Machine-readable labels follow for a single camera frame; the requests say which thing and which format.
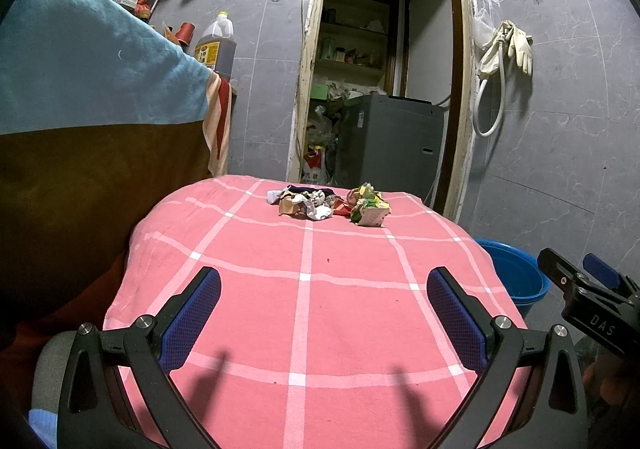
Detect red cup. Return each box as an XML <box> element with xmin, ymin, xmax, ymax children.
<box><xmin>176</xmin><ymin>22</ymin><xmax>195</xmax><ymax>46</ymax></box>

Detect pink checked tablecloth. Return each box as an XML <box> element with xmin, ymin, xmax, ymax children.
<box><xmin>104</xmin><ymin>175</ymin><xmax>522</xmax><ymax>448</ymax></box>

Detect blue plastic bucket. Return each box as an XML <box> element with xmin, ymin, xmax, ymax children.
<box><xmin>475</xmin><ymin>238</ymin><xmax>550</xmax><ymax>318</ymax></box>

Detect yellow green wrapper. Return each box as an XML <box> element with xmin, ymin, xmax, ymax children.
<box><xmin>346</xmin><ymin>183</ymin><xmax>390</xmax><ymax>227</ymax></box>

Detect cream rubber gloves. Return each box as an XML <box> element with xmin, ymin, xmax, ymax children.
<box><xmin>478</xmin><ymin>20</ymin><xmax>533</xmax><ymax>79</ymax></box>

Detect paper trash pile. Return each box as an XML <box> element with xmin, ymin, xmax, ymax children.
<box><xmin>266</xmin><ymin>185</ymin><xmax>350</xmax><ymax>222</ymax></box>

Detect large oil jug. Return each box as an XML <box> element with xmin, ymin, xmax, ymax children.
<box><xmin>194</xmin><ymin>12</ymin><xmax>236</xmax><ymax>81</ymax></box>

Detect brown wooden cabinet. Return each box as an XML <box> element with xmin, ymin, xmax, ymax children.
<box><xmin>0</xmin><ymin>121</ymin><xmax>214</xmax><ymax>360</ymax></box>

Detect blue striped towel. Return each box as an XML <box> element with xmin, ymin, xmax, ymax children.
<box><xmin>1</xmin><ymin>0</ymin><xmax>231</xmax><ymax>176</ymax></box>

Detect grey washing machine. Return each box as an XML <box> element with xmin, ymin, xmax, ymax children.
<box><xmin>334</xmin><ymin>94</ymin><xmax>445</xmax><ymax>197</ymax></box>

